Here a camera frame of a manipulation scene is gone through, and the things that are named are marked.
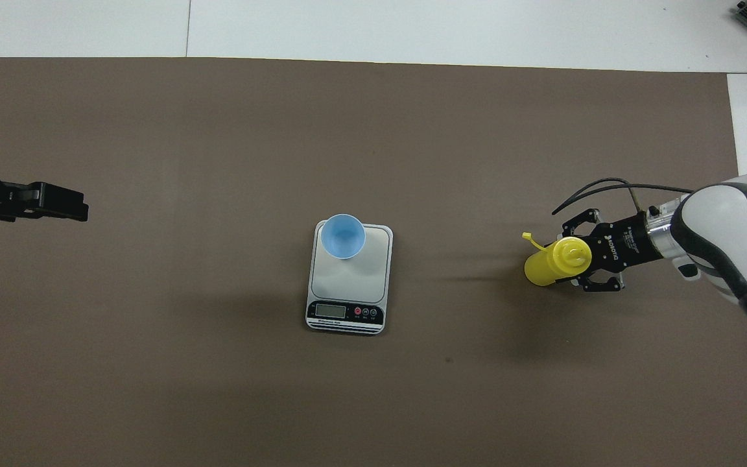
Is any brown paper table mat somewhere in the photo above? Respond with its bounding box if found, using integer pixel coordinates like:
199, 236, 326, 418
0, 57, 747, 467

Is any silver digital kitchen scale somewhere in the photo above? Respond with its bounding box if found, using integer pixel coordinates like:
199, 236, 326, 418
305, 221, 394, 336

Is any light blue plastic cup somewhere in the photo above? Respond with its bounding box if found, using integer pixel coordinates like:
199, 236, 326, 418
320, 213, 366, 259

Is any yellow squeeze bottle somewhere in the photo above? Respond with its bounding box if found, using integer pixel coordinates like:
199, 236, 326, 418
521, 232, 593, 287

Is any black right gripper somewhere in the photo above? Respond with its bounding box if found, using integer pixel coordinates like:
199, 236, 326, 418
562, 208, 663, 293

